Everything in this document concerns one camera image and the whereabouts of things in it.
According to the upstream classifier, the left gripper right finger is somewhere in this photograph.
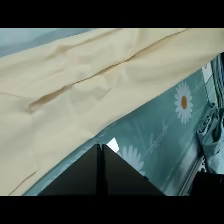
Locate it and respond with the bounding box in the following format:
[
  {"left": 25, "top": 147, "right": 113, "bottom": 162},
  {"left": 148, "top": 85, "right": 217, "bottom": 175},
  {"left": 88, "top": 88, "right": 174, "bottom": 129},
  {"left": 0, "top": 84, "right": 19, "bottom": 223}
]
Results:
[{"left": 101, "top": 143, "right": 165, "bottom": 197}]

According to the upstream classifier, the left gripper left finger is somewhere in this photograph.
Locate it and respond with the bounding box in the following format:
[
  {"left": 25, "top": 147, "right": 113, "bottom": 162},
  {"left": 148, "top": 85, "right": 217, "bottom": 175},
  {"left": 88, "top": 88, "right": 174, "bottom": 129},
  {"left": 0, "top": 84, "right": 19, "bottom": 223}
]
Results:
[{"left": 37, "top": 143, "right": 102, "bottom": 197}]

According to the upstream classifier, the cream shirt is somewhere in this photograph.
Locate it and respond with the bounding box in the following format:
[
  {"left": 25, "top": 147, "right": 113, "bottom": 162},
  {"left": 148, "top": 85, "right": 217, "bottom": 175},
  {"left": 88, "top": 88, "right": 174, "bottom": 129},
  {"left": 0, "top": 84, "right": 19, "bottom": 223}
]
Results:
[{"left": 0, "top": 27, "right": 224, "bottom": 197}]

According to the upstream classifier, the grey-blue patterned garment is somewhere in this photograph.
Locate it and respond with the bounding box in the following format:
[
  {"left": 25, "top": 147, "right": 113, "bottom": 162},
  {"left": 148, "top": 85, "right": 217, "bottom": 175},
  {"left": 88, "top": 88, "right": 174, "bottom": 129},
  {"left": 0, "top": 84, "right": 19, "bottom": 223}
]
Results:
[{"left": 196, "top": 102, "right": 224, "bottom": 175}]

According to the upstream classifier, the silver frame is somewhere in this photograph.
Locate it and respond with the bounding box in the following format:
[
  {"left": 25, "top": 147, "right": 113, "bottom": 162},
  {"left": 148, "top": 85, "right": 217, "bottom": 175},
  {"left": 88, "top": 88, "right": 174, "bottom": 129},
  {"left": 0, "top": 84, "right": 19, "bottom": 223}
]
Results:
[{"left": 176, "top": 148, "right": 208, "bottom": 197}]

